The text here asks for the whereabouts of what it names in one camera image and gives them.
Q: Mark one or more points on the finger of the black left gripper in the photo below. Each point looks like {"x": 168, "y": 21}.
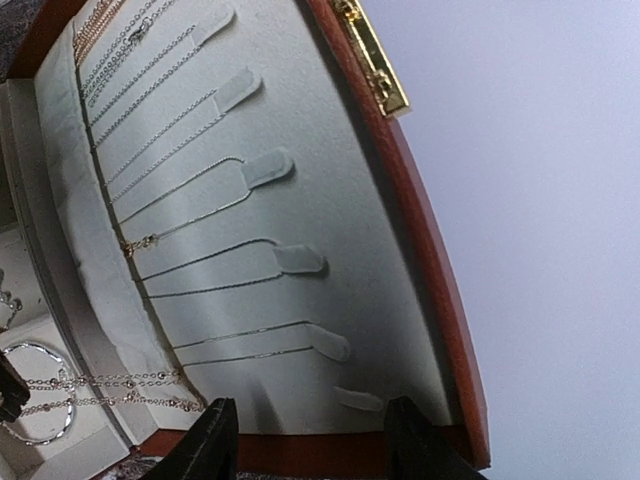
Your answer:
{"x": 14, "y": 391}

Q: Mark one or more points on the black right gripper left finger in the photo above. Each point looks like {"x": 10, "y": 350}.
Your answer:
{"x": 209, "y": 449}

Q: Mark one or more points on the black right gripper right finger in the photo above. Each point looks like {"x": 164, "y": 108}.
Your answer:
{"x": 416, "y": 450}

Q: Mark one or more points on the red wooden jewelry box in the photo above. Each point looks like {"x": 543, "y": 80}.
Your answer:
{"x": 215, "y": 199}

